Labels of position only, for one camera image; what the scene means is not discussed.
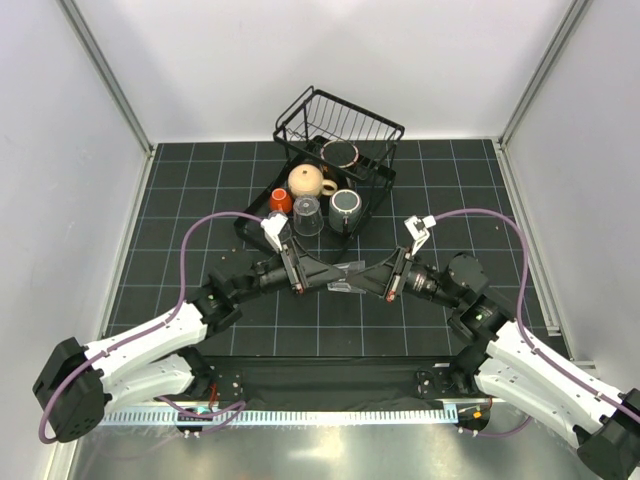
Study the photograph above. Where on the grey-green ceramic mug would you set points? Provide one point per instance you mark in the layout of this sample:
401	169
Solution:
344	210

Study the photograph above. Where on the black gridded table mat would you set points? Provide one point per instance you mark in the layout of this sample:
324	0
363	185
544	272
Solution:
185	227

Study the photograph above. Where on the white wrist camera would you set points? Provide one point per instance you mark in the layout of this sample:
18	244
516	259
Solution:
419	229
275	242

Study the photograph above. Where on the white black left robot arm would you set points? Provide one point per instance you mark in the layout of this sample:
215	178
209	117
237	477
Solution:
80	384

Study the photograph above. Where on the black mug with pink rim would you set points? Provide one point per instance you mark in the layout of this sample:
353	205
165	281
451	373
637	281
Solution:
339	157

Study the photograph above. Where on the slotted white cable duct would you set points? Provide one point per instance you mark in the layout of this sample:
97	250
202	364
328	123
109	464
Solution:
168	416

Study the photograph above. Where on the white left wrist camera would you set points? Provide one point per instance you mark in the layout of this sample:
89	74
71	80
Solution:
275	242

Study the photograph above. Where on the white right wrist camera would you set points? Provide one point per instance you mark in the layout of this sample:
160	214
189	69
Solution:
419	229

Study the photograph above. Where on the clear faceted plastic cup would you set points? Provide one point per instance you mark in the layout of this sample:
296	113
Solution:
278	225
342	285

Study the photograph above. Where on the beige ceramic mug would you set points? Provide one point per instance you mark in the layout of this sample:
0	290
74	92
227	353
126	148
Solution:
308	180

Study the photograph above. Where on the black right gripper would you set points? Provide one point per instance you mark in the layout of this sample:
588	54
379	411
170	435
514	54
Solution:
376	278

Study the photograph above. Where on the orange ceramic mug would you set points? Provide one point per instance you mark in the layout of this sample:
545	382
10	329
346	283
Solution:
280	200

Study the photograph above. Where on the black wire dish rack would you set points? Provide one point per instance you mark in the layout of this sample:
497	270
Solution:
312	120

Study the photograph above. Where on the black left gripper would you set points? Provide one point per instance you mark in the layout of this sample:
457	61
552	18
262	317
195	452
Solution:
297	280

